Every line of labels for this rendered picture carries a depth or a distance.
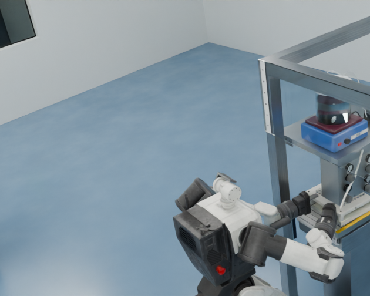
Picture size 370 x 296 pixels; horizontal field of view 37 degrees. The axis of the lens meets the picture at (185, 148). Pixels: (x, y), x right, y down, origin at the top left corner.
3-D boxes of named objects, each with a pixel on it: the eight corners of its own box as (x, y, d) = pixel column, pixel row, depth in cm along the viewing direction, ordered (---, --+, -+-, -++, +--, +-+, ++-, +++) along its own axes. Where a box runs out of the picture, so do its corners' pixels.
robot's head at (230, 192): (229, 209, 214) (226, 190, 210) (214, 199, 222) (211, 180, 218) (242, 202, 217) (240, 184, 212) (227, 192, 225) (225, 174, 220)
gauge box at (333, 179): (339, 206, 232) (338, 166, 222) (321, 196, 240) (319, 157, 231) (375, 185, 241) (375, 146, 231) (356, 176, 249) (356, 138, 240)
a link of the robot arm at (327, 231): (325, 219, 234) (319, 236, 226) (340, 237, 235) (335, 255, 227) (305, 228, 241) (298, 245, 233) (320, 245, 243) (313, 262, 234)
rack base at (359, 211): (342, 184, 275) (341, 180, 274) (379, 205, 256) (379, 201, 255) (304, 203, 266) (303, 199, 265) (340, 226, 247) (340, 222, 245)
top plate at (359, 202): (341, 175, 273) (341, 172, 272) (380, 196, 253) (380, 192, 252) (303, 195, 264) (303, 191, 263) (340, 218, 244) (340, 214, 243)
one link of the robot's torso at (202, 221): (220, 310, 214) (208, 238, 197) (175, 266, 240) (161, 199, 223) (278, 275, 226) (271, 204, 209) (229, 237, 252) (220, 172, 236)
